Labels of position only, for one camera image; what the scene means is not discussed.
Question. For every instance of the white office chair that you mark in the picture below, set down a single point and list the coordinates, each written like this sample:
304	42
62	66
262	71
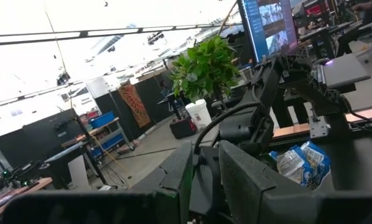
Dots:
371	28

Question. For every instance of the black table mat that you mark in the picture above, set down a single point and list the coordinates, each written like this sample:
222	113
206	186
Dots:
360	165

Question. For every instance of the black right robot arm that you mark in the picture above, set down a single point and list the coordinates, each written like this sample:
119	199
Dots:
267	84

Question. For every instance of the white panel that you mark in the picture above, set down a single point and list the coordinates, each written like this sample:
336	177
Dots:
78	171

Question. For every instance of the blue storage crate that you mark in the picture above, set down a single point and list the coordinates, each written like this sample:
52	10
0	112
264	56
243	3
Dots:
102	119
106	143

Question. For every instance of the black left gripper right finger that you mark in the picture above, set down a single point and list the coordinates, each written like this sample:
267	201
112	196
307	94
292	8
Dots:
251	199

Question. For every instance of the white plant pot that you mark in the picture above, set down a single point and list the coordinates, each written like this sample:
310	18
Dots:
199	115

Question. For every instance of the orange patterned tapestry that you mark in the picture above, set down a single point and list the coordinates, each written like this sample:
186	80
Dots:
135	105

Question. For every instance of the computer monitor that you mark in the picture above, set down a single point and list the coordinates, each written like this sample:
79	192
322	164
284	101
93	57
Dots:
270	28

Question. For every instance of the person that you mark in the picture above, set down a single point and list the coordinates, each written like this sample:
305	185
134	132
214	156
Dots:
364	6

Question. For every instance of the green leafy plant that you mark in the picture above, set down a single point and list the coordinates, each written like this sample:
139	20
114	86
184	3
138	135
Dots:
204	68

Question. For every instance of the background robot arms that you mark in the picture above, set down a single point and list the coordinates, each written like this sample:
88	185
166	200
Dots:
15	174

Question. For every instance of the blue Maruchan noodle pack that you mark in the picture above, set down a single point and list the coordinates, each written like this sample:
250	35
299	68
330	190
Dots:
290	163
316	155

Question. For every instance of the black box with red trim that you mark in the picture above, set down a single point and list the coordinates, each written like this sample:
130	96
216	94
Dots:
182	128

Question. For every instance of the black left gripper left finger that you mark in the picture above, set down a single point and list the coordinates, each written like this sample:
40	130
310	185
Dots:
167	199

